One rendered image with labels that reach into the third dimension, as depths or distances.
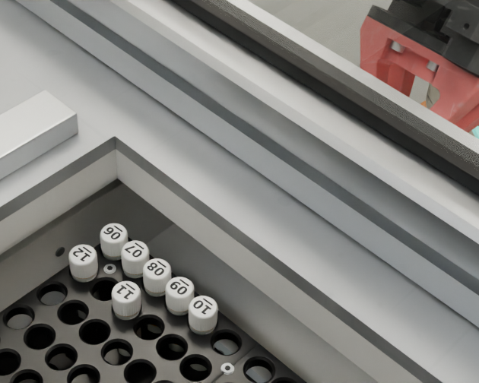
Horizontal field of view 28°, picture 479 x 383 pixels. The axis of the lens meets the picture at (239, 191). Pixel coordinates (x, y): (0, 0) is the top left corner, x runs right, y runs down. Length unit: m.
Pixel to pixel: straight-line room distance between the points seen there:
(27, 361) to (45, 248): 0.08
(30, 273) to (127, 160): 0.08
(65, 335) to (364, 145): 0.15
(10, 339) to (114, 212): 0.10
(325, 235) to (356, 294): 0.03
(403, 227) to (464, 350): 0.05
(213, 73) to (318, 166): 0.06
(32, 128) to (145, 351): 0.11
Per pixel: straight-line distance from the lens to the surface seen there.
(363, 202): 0.38
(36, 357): 0.41
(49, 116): 0.42
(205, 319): 0.40
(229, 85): 0.39
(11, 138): 0.41
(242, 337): 0.41
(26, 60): 0.47
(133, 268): 0.42
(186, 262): 0.52
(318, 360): 0.48
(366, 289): 0.37
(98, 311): 0.42
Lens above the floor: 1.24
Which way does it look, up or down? 46 degrees down
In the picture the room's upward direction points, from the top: 4 degrees clockwise
